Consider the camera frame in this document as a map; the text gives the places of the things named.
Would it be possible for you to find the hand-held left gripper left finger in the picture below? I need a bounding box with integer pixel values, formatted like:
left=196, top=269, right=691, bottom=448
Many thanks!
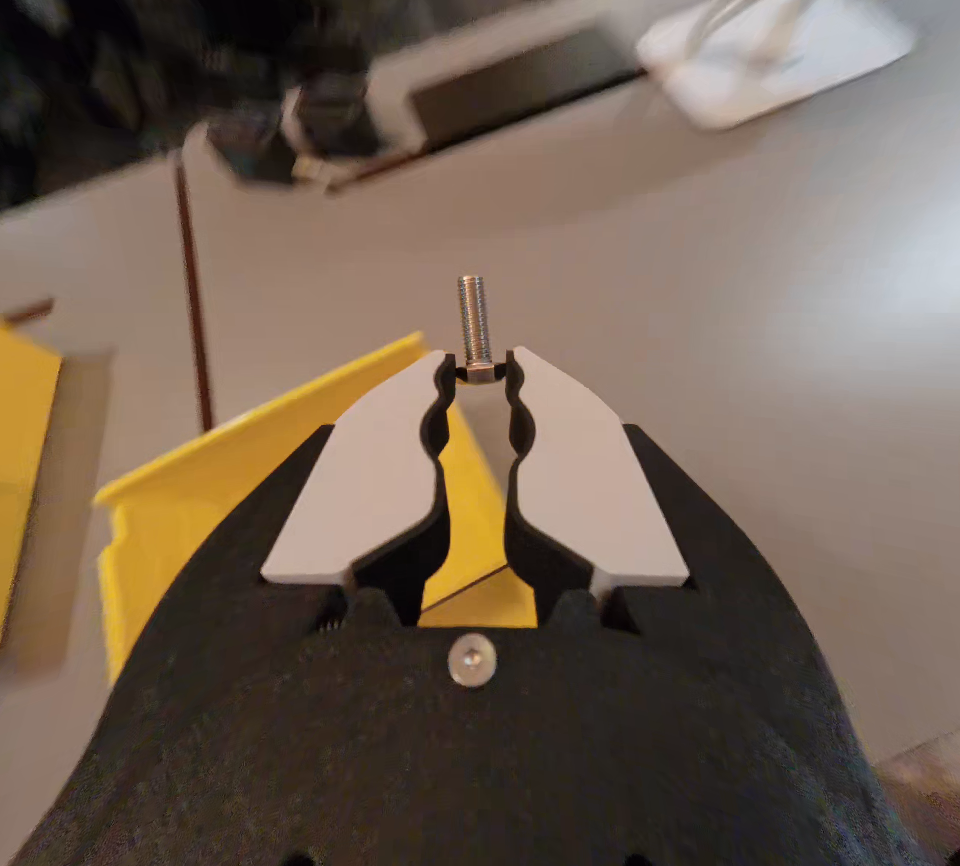
left=260, top=350, right=459, bottom=629

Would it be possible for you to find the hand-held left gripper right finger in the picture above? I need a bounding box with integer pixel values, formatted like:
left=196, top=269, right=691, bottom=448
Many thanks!
left=504, top=346, right=691, bottom=629

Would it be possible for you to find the yellow plastic parts bin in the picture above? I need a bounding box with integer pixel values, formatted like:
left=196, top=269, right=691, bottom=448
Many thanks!
left=93, top=332, right=540, bottom=687
left=0, top=322, right=64, bottom=638

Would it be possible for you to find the silver hex bolt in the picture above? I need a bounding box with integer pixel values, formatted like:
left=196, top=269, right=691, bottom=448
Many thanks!
left=454, top=275, right=499, bottom=386

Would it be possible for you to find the white desk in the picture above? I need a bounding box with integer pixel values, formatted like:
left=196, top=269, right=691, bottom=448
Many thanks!
left=0, top=0, right=960, bottom=860

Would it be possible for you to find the black desk clamp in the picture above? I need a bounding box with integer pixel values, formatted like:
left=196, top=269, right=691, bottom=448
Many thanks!
left=204, top=72, right=385, bottom=189

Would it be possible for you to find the white monitor stand base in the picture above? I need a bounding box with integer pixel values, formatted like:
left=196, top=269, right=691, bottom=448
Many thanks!
left=636, top=0, right=918, bottom=132

